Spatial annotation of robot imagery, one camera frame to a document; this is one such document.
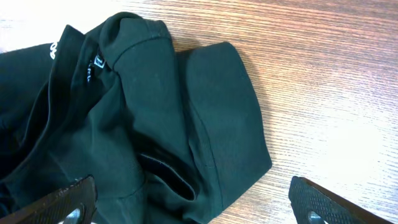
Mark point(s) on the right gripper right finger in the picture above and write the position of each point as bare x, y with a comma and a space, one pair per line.
312, 203

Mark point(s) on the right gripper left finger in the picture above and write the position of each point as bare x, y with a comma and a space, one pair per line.
75, 204

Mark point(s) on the black t-shirt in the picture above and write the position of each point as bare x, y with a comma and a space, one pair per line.
169, 137

